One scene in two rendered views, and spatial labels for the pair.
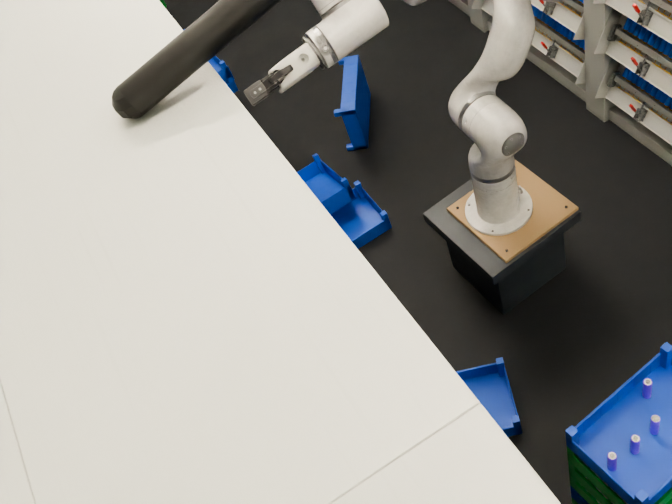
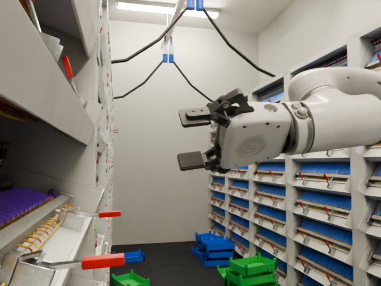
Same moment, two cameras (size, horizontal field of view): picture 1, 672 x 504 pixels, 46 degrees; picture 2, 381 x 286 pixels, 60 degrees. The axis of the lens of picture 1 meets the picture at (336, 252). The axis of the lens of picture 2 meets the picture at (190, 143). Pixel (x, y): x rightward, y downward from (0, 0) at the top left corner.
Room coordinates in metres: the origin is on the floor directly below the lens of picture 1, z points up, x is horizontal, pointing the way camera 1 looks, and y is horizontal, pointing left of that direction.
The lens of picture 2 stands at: (0.81, 0.04, 1.04)
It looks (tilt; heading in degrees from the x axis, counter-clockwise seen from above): 3 degrees up; 358
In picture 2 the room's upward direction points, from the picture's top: straight up
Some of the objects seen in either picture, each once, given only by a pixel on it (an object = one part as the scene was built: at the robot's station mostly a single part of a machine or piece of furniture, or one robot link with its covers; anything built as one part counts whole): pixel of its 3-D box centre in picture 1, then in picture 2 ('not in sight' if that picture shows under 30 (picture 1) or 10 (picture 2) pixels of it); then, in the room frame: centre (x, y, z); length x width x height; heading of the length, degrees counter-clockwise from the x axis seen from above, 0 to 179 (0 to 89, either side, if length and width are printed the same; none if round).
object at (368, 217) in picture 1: (338, 226); not in sight; (1.79, -0.04, 0.04); 0.30 x 0.20 x 0.08; 100
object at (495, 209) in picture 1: (495, 188); not in sight; (1.38, -0.47, 0.39); 0.19 x 0.19 x 0.18
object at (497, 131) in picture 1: (494, 142); not in sight; (1.34, -0.48, 0.60); 0.19 x 0.12 x 0.24; 9
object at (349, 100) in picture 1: (353, 102); not in sight; (2.27, -0.29, 0.10); 0.30 x 0.08 x 0.20; 157
